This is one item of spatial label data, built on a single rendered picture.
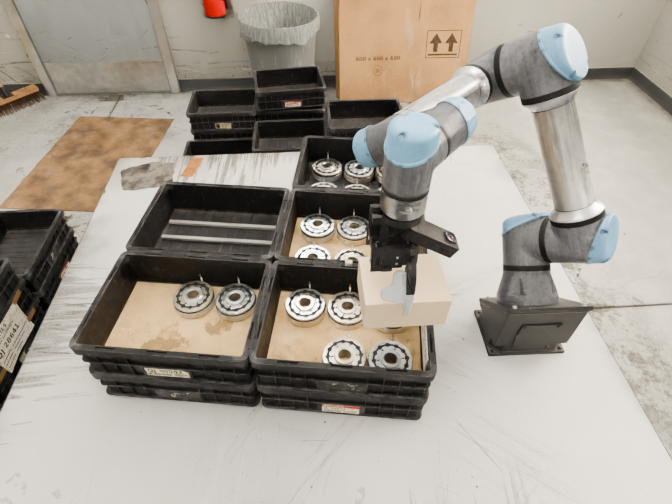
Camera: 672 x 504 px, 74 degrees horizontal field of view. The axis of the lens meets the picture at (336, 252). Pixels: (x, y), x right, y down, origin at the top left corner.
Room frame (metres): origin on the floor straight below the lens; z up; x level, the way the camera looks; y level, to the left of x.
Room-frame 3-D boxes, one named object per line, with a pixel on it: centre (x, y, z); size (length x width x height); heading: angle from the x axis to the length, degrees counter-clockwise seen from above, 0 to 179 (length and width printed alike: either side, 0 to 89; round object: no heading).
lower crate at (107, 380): (0.65, 0.37, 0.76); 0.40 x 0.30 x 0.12; 85
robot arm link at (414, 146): (0.56, -0.11, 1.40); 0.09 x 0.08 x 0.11; 141
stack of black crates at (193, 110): (2.49, 0.68, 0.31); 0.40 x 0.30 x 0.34; 94
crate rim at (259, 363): (0.62, -0.02, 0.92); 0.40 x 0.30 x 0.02; 85
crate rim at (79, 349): (0.65, 0.37, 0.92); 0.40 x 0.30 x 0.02; 85
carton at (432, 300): (0.56, -0.13, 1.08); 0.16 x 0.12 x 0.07; 94
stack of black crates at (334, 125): (2.15, -0.15, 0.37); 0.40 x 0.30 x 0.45; 94
